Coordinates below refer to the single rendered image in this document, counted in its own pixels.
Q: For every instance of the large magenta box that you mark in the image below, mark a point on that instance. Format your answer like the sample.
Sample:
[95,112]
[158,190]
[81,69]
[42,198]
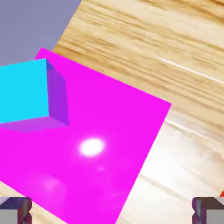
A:
[98,122]

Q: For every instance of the small cyan cube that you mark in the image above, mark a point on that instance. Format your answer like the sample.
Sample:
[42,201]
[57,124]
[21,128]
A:
[24,91]

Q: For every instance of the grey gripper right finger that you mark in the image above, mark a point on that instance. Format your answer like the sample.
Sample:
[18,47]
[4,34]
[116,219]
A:
[210,211]

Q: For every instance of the small red cube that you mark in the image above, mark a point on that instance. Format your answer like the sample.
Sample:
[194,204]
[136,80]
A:
[222,193]

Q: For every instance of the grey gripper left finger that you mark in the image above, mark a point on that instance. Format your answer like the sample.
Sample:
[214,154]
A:
[12,210]

